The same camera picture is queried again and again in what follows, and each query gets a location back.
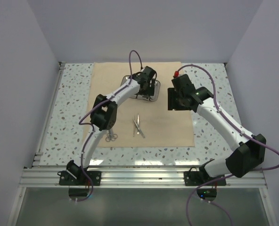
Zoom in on beige cloth wrap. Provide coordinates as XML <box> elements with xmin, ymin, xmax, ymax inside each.
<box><xmin>87</xmin><ymin>62</ymin><xmax>195</xmax><ymax>147</ymax></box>

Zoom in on steel scissors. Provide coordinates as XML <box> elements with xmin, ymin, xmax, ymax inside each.
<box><xmin>105</xmin><ymin>129</ymin><xmax>118</xmax><ymax>142</ymax></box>

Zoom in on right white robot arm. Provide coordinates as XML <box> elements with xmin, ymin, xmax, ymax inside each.
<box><xmin>168</xmin><ymin>74</ymin><xmax>266</xmax><ymax>185</ymax></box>

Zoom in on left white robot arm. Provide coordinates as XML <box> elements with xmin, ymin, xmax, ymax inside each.
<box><xmin>66</xmin><ymin>66</ymin><xmax>157</xmax><ymax>185</ymax></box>

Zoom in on stainless steel instrument tray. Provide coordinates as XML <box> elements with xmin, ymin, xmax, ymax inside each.
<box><xmin>115</xmin><ymin>75</ymin><xmax>161</xmax><ymax>102</ymax></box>

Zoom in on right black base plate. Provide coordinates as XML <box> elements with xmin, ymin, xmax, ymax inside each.
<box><xmin>183</xmin><ymin>165</ymin><xmax>227</xmax><ymax>186</ymax></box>

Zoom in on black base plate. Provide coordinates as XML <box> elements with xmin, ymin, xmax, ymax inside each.
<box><xmin>183</xmin><ymin>165</ymin><xmax>227</xmax><ymax>186</ymax></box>
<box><xmin>57</xmin><ymin>170</ymin><xmax>102</xmax><ymax>186</ymax></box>

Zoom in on aluminium front rail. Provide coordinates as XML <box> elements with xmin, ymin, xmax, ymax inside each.
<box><xmin>18</xmin><ymin>166</ymin><xmax>267</xmax><ymax>188</ymax></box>

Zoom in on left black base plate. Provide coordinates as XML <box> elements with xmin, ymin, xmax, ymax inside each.
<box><xmin>57</xmin><ymin>170</ymin><xmax>102</xmax><ymax>186</ymax></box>

